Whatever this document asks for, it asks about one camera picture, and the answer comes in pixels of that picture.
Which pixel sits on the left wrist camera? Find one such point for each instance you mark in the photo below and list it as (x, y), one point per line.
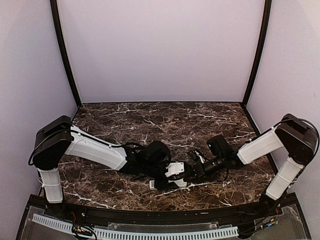
(175, 168)

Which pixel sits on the black front rail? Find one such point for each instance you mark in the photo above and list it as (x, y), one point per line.
(103, 216)

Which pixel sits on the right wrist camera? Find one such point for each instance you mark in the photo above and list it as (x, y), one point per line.
(197, 156)

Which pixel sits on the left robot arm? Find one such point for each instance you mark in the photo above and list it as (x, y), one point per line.
(61, 137)

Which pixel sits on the left black frame post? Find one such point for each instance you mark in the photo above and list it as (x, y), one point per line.
(63, 52)

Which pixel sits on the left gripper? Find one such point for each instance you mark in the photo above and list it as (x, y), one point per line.
(164, 185)

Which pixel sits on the white remote control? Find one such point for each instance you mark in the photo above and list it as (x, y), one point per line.
(181, 183)

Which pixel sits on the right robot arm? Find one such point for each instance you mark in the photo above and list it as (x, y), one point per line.
(298, 136)

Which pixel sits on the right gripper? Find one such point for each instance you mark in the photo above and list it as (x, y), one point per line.
(198, 169)

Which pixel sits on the black frame post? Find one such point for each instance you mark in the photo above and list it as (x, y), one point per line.
(63, 52)
(258, 52)

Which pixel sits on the white slotted cable duct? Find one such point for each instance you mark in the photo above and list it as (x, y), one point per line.
(107, 234)

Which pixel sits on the right black frame post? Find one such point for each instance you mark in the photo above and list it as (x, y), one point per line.
(258, 52)

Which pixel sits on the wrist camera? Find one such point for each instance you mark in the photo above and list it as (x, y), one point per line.
(175, 168)
(197, 156)

